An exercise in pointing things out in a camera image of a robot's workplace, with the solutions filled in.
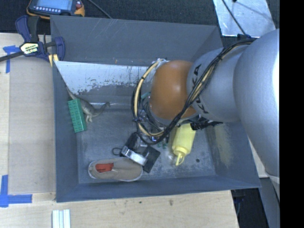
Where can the black flat square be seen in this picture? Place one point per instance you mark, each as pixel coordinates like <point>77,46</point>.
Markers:
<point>153,158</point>

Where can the beige shoe with orange insole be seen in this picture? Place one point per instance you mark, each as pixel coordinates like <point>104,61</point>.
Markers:
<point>123,171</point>

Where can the pale wood flat board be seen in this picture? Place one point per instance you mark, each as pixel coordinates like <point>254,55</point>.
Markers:
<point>31,127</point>

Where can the grey metal bin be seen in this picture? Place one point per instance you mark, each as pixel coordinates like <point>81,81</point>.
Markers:
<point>114,132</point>

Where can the yellow squeeze bottle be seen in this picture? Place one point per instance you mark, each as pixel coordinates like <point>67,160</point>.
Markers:
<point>183,139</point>

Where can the green studded toy block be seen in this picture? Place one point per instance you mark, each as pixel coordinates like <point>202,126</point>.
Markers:
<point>77,116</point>

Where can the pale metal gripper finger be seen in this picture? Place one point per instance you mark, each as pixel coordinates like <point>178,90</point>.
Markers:
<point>134,156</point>

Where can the grey toy dinosaur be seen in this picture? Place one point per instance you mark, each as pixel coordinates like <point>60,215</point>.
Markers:
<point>91,110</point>

